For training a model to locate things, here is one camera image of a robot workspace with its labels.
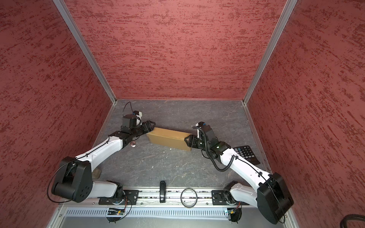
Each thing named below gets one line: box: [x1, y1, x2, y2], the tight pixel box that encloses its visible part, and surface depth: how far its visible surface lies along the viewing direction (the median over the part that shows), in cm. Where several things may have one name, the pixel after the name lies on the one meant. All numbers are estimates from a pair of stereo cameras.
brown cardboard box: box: [146, 127, 193, 152], surface depth 84 cm
